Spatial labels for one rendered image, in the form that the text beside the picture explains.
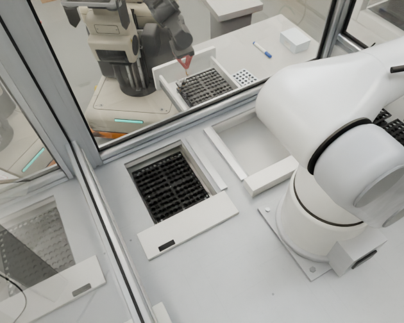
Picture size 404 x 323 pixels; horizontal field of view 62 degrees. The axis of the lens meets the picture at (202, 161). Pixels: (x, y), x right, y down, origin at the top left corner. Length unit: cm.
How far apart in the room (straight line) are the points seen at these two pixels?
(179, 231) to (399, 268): 56
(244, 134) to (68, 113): 64
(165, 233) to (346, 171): 62
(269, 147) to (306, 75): 80
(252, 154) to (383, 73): 79
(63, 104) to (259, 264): 63
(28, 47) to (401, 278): 100
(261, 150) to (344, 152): 84
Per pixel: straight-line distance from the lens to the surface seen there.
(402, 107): 124
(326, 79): 46
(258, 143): 125
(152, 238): 93
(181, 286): 89
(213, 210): 95
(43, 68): 85
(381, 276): 98
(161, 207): 103
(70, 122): 95
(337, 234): 80
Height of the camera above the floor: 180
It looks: 54 degrees down
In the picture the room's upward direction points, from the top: 4 degrees counter-clockwise
